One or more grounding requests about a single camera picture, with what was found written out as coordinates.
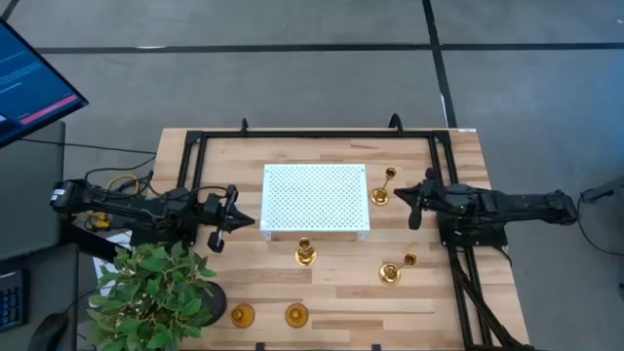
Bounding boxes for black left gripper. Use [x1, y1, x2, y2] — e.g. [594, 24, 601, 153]
[202, 184, 256, 254]

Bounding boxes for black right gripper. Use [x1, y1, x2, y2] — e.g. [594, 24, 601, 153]
[393, 168, 447, 231]

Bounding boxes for medium brass candlestick holder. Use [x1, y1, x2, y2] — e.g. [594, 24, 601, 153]
[369, 167, 398, 207]

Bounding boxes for short brass candlestick holder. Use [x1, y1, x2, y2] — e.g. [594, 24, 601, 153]
[294, 237, 318, 267]

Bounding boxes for tall brass candlestick holder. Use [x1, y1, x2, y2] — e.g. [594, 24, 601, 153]
[377, 252, 418, 288]

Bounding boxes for amber ribbed glass candle holder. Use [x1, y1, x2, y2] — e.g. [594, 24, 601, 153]
[285, 302, 310, 330]
[230, 302, 256, 330]

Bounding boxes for white perforated metal shelf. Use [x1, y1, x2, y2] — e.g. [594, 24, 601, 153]
[259, 163, 371, 243]

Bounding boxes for black plant pot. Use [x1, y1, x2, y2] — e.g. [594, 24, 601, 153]
[197, 280, 228, 328]

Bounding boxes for green artificial leafy plant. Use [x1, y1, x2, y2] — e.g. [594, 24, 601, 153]
[86, 241, 218, 351]

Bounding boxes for white paper sheet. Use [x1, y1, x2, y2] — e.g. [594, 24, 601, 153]
[92, 231, 133, 284]

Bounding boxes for black diagonal support beam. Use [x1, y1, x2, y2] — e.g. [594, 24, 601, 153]
[60, 221, 133, 264]

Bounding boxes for grey stand leg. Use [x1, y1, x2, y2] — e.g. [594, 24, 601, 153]
[579, 175, 624, 205]

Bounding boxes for dark grey desk top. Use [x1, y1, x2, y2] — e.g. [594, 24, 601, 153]
[0, 243, 81, 351]

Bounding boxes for grey cabinet top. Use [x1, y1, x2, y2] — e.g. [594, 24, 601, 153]
[0, 120, 67, 262]

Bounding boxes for black computer mouse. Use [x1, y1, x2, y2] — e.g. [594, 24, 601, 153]
[27, 312, 69, 351]

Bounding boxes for black computer keyboard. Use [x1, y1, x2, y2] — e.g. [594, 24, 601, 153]
[0, 270, 28, 332]

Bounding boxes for computer monitor with blue screen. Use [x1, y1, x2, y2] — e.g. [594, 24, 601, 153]
[0, 18, 90, 149]

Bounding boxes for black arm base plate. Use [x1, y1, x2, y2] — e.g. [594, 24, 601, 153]
[129, 224, 199, 249]
[437, 212, 509, 249]

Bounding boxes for black aluminium table frame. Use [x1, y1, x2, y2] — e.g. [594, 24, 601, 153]
[175, 127, 493, 351]

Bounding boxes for yellow cable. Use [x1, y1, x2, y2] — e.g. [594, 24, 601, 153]
[92, 174, 141, 230]

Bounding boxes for thin black floor cable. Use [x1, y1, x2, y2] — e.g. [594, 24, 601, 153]
[19, 137, 158, 156]

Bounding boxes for black looping floor cable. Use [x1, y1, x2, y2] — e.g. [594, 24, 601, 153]
[576, 192, 624, 257]

